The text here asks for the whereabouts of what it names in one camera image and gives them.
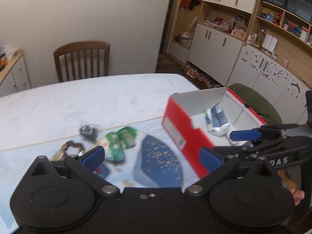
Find black item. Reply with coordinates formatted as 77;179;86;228
79;124;98;142

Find brown wooden chair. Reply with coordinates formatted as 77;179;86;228
53;40;111;82

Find person's right hand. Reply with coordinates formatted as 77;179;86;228
278;170;305;206

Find olive green jacket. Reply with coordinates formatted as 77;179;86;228
228;83;282;125

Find white wooden sideboard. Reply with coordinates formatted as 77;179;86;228
0;50;31;97

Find red cardboard shoe box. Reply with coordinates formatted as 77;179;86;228
161;87;268;179

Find shoes on floor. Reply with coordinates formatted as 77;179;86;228
180;63;223;89

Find white canister pair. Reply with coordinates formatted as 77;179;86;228
261;34;278;53

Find white wall cabinet unit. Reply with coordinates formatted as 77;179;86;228
167;0;311;124

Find brown hair scrunchie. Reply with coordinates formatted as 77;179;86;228
61;141;85;156

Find white blue snack bag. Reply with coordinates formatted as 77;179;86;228
204;103;231;137

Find green white snack bag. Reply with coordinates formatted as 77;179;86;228
96;132;125;163

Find gold foil snack packet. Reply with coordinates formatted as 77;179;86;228
49;149;66;161

